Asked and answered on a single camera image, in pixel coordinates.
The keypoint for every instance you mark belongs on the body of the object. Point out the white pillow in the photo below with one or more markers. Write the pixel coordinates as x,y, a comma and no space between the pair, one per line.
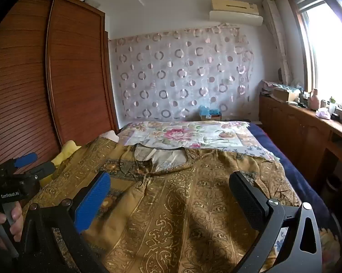
111,135

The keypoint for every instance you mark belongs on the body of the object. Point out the yellow plush toy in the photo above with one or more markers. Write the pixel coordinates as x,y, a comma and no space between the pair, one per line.
65,150

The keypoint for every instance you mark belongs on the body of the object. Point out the wooden slatted wardrobe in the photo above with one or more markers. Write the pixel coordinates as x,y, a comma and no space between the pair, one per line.
74,76

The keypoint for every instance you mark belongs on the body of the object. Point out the person's left hand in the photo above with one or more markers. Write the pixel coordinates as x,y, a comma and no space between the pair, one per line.
15,219

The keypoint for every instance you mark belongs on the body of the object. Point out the folded floral cloth pile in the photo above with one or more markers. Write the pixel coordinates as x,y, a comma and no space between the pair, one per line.
268,86

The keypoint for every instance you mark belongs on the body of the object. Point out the golden patterned garment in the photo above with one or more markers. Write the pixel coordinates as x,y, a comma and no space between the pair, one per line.
173,204

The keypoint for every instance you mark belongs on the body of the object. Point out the pink bottle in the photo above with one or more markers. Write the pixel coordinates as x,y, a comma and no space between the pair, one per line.
314,101

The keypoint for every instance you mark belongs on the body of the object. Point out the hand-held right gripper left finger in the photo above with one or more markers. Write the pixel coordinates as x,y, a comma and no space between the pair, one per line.
92,202

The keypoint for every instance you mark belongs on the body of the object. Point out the dark oval wall ornament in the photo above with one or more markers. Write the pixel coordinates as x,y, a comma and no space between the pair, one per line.
280,74

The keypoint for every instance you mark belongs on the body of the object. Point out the small black box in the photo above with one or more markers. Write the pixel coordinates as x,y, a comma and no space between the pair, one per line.
335,116

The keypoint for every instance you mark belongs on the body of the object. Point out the wooden side cabinet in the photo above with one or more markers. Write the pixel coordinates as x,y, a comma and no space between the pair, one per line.
296,130

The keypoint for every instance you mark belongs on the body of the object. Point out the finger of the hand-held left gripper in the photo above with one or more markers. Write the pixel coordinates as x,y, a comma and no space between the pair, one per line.
24,159
43,170

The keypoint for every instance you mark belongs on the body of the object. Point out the dark blue bedsheet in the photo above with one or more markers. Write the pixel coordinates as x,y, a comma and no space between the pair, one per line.
281,159

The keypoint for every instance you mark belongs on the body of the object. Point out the wooden-framed window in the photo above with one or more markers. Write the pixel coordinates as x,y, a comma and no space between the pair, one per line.
327,57

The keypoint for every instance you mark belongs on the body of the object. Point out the white tied curtain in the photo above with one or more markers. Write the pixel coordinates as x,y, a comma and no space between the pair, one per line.
276,34

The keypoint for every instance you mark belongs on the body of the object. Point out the circle-patterned sheer curtain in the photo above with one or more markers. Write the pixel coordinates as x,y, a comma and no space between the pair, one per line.
173,76

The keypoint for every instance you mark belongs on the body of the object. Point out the floral quilt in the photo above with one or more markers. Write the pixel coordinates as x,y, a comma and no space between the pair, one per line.
188,133

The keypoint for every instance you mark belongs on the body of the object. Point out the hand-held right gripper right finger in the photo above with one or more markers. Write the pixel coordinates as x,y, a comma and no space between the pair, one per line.
246,199

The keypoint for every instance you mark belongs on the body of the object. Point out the white plastic bottle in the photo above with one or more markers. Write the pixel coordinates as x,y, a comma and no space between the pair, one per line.
331,105

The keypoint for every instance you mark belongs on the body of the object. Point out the open cardboard box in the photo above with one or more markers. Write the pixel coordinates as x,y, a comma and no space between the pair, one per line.
283,93

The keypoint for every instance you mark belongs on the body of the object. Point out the pale pink tissue pack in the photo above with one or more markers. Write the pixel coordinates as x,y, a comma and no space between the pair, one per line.
323,113

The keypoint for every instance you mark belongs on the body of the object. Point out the blue box behind bed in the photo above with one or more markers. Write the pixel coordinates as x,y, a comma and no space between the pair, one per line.
206,110

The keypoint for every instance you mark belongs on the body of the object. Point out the cream wall air conditioner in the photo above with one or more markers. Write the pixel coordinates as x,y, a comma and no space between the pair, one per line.
233,14

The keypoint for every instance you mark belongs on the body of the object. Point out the small cardboard box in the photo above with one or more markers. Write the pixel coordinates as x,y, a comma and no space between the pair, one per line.
213,117

